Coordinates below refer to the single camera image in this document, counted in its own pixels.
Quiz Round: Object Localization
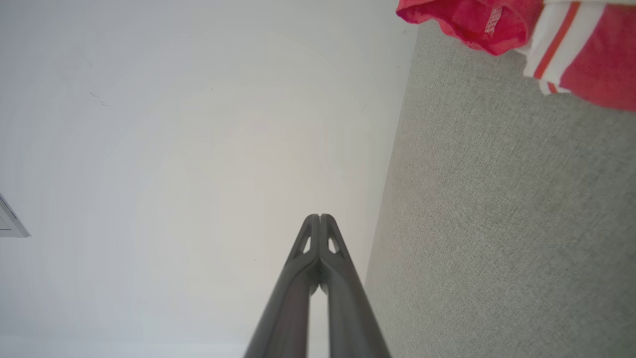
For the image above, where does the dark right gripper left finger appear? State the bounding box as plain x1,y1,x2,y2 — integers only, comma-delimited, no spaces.
243,214,320,358

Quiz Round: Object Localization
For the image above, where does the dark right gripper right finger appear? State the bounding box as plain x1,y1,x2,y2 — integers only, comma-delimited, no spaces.
319,214,391,358

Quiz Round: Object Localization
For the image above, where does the red and white jersey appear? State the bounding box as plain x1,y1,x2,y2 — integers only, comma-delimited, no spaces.
396,0,636,112

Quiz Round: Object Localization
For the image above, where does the grey fabric sofa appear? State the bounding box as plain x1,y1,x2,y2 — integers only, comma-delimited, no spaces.
365,19,636,358

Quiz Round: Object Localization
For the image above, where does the grey flat object at edge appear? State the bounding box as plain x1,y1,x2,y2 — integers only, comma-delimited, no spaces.
0,194,30,238

